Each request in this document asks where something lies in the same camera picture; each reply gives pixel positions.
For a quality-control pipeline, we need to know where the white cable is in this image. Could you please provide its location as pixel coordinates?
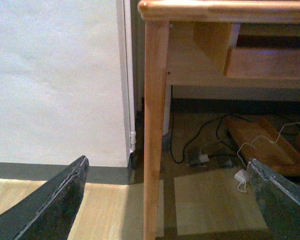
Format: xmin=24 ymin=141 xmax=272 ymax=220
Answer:
xmin=236 ymin=120 xmax=300 ymax=167

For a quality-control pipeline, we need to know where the white wall pipe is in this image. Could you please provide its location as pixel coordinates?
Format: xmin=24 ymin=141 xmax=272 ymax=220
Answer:
xmin=123 ymin=0 xmax=137 ymax=154

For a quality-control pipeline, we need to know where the black floor cable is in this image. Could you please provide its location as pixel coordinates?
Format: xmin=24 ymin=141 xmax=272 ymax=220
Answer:
xmin=170 ymin=113 xmax=241 ymax=165

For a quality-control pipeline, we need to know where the wooden desk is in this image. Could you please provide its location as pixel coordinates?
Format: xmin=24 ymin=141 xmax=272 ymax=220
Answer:
xmin=138 ymin=0 xmax=300 ymax=240

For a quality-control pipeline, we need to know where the power strip on floor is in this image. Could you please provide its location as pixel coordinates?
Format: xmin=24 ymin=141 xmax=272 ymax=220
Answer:
xmin=187 ymin=147 xmax=235 ymax=169

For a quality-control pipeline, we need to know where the wooden keyboard tray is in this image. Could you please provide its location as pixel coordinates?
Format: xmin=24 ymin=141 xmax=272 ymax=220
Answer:
xmin=223 ymin=35 xmax=300 ymax=80

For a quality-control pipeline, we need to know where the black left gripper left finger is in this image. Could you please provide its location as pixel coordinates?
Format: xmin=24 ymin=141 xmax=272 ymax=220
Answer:
xmin=0 ymin=155 xmax=89 ymax=240

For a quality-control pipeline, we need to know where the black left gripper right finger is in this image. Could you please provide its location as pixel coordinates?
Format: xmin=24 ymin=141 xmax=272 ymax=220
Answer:
xmin=246 ymin=158 xmax=300 ymax=240

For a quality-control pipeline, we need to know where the wooden rolling stand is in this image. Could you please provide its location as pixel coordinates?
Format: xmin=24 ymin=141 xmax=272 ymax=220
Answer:
xmin=224 ymin=116 xmax=300 ymax=177

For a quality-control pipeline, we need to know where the white power adapter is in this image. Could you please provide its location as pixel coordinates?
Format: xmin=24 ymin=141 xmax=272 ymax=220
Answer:
xmin=234 ymin=169 xmax=249 ymax=193

